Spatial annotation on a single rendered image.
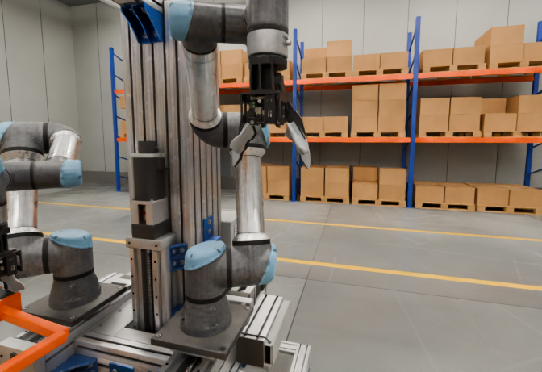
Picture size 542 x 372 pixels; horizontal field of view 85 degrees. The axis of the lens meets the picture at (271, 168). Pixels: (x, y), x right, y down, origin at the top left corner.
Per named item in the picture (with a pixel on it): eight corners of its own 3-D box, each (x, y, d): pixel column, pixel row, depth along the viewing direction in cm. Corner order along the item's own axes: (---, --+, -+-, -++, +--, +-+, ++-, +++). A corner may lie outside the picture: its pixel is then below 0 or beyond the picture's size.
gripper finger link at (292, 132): (303, 172, 51) (273, 128, 52) (308, 169, 57) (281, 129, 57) (318, 161, 50) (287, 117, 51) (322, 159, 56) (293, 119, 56)
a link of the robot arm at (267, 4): (283, -14, 58) (294, -39, 49) (283, 45, 59) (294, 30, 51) (243, -17, 56) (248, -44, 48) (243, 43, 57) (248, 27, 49)
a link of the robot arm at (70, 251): (94, 272, 98) (91, 232, 97) (43, 282, 91) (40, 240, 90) (94, 259, 108) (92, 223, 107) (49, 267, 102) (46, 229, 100)
